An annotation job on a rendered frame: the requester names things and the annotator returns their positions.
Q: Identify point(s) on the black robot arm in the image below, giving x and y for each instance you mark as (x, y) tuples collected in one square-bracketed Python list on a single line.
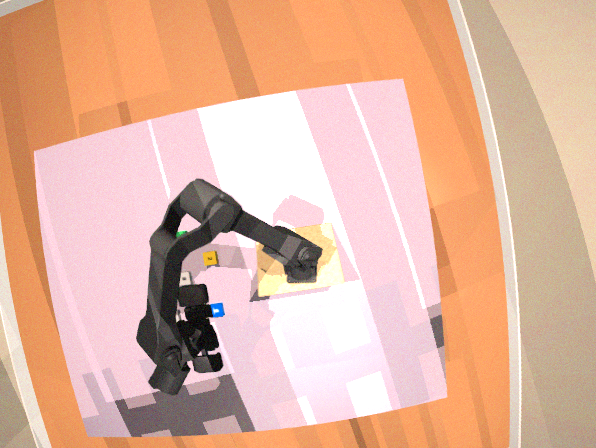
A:
[(169, 347)]

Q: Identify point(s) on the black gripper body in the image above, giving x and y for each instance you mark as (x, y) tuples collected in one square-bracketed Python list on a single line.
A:
[(195, 295)]

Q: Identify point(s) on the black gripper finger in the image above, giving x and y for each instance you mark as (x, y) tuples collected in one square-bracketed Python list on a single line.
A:
[(215, 336), (208, 310)]

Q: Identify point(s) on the blue block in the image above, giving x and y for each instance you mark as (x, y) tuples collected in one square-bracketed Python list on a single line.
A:
[(218, 309)]

